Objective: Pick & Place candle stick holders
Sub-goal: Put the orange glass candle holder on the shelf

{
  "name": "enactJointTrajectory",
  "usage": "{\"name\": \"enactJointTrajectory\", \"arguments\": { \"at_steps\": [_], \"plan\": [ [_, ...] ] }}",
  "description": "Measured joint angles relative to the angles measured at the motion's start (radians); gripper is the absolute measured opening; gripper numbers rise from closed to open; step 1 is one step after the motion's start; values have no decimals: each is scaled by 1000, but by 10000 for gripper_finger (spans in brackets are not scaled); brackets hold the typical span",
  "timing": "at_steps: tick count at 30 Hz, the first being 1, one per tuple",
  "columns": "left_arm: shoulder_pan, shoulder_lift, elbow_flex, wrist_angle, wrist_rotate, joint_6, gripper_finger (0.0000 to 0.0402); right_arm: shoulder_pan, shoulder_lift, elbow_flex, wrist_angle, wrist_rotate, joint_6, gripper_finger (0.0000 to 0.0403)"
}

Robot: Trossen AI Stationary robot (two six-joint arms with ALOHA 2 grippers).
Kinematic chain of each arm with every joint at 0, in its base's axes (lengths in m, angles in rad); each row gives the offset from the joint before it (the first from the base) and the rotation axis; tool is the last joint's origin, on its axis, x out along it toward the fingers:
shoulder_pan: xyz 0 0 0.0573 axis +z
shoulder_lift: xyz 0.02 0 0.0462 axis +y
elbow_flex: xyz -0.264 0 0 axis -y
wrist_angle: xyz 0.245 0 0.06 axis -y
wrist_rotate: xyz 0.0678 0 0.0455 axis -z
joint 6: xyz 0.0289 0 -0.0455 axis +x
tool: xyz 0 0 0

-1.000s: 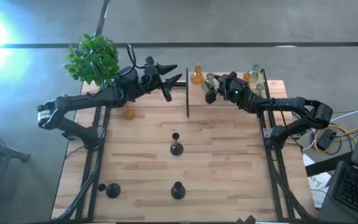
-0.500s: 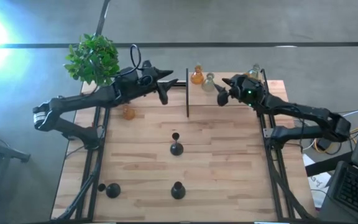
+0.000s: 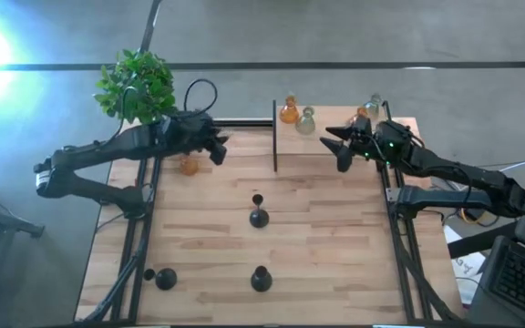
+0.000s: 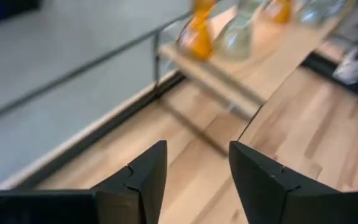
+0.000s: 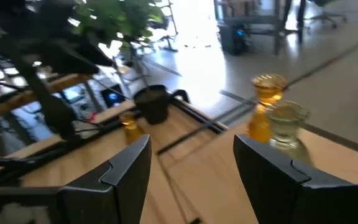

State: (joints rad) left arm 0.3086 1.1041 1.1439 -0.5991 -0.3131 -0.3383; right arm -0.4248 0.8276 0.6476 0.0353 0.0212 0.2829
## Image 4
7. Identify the black metal table rail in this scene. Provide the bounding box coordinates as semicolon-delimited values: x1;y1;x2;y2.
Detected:
11;73;188;190

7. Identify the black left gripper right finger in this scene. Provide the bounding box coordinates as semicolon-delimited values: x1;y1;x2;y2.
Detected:
229;141;358;224

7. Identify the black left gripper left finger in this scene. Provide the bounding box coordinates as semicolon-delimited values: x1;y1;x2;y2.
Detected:
0;140;168;224

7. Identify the wooden shelf with black frame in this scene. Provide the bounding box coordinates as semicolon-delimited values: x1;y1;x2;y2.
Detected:
152;0;358;156

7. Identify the clear ribbed glass candle holder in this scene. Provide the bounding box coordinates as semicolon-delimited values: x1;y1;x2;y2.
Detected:
295;0;335;28
216;0;259;62

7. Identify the black floor tape strip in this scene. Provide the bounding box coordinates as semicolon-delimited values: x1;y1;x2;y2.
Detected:
0;11;194;125

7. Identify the dark blue object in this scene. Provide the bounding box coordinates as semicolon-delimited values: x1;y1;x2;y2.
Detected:
0;0;43;20

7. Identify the amber ribbed glass candle holder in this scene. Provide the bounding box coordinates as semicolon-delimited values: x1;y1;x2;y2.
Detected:
175;0;219;62
261;0;293;24

